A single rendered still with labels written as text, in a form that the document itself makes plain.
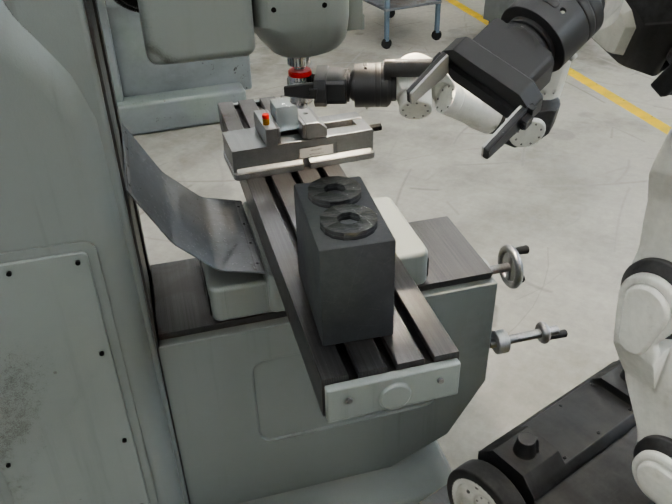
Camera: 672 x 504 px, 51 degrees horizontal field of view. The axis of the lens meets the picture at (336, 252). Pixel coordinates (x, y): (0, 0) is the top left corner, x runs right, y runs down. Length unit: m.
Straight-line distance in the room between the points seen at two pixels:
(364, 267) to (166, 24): 0.53
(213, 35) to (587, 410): 1.10
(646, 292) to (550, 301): 1.73
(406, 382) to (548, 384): 1.49
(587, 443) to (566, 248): 1.80
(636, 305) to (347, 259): 0.50
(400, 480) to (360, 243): 1.03
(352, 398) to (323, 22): 0.67
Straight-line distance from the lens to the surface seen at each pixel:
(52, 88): 1.25
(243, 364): 1.62
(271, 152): 1.67
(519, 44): 0.81
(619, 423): 1.67
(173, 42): 1.29
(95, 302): 1.41
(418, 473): 2.00
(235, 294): 1.51
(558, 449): 1.58
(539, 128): 1.55
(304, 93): 1.45
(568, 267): 3.19
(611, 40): 1.19
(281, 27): 1.33
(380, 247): 1.07
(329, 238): 1.08
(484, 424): 2.42
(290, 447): 1.84
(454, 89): 1.49
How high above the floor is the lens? 1.74
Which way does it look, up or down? 33 degrees down
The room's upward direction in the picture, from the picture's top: 1 degrees counter-clockwise
